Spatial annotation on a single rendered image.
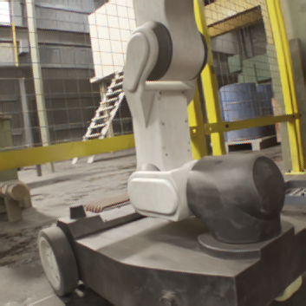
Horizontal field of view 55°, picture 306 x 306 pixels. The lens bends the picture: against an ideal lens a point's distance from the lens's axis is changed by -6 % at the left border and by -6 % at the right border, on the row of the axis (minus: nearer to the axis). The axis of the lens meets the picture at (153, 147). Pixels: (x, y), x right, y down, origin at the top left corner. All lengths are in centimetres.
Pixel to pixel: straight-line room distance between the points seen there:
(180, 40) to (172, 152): 27
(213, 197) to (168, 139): 21
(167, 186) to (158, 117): 18
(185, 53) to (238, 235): 41
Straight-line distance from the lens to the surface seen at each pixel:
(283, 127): 262
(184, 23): 77
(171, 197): 68
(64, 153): 97
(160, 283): 63
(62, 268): 87
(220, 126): 153
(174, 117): 78
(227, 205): 61
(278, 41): 246
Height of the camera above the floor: 42
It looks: 2 degrees down
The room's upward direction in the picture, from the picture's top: 8 degrees counter-clockwise
